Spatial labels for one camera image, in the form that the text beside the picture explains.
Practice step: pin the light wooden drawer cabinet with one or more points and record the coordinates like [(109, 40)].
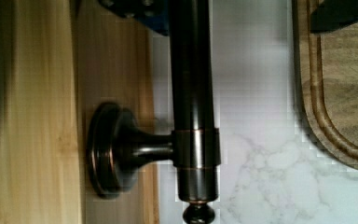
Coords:
[(40, 179)]

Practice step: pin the brown wooden cutting board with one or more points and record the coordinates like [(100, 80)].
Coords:
[(327, 83)]

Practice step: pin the dark bronze drawer handle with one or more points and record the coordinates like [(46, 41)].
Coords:
[(117, 149)]

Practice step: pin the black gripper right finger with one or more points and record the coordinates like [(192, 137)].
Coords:
[(332, 15)]

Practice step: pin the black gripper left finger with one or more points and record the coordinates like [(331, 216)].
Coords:
[(153, 14)]

